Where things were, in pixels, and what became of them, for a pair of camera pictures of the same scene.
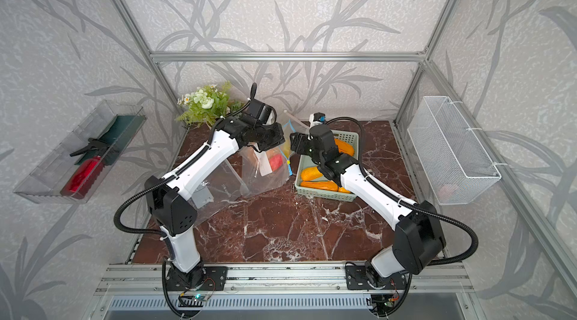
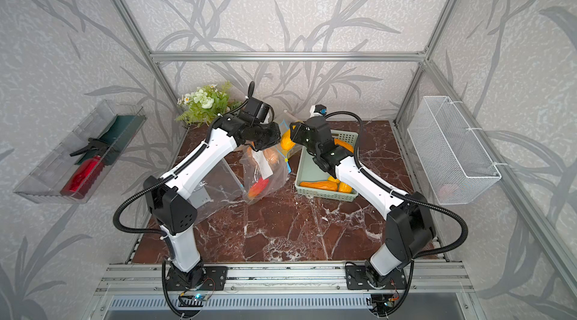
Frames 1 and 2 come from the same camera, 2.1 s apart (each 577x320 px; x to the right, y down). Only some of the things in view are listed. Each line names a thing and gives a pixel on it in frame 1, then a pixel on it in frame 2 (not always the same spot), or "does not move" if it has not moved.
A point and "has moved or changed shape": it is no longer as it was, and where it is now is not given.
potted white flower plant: (203, 107) does not move
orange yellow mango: (310, 173) has moved or changed shape
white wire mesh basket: (455, 167) does not move
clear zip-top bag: (219, 188) does not move
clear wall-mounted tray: (74, 168) does not move
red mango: (276, 161) → (258, 187)
